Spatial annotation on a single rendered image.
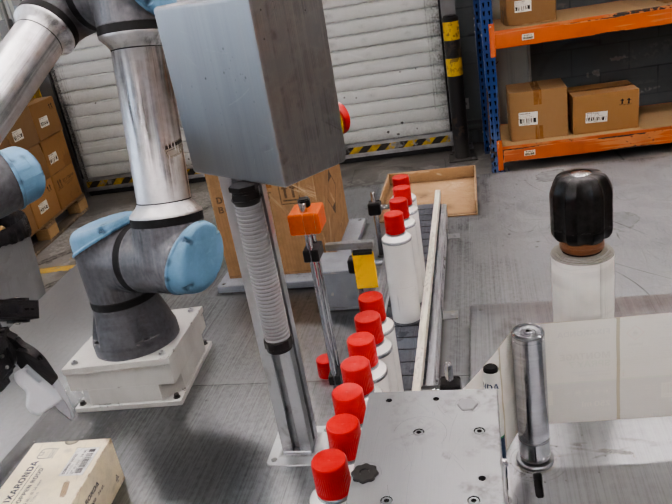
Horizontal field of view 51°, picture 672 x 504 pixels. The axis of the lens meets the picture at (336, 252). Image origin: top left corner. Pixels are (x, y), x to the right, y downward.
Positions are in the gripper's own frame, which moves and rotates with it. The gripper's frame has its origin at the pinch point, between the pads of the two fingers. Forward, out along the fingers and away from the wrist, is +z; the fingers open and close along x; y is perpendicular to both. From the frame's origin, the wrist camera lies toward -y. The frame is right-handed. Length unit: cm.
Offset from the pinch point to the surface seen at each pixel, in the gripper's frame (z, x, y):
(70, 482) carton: 9.9, 4.0, 1.2
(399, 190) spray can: -7, 50, -52
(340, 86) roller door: 52, -6, -450
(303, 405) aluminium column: 9.2, 34.7, -10.9
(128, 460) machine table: 17.7, 5.0, -11.7
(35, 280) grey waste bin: 74, -135, -208
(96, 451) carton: 10.0, 5.0, -5.0
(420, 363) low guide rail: 9, 52, -19
